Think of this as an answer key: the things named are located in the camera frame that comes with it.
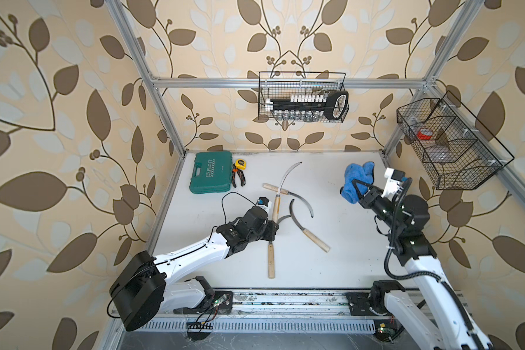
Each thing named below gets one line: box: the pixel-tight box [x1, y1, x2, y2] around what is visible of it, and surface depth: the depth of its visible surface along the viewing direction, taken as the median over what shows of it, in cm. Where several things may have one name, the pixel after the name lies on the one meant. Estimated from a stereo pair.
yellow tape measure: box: [234, 158, 248, 170], surface depth 114 cm
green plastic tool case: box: [189, 150, 233, 195], surface depth 108 cm
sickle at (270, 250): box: [267, 214, 292, 280], surface depth 86 cm
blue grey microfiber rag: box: [339, 161, 375, 205], surface depth 71 cm
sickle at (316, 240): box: [289, 199, 332, 254], surface depth 91 cm
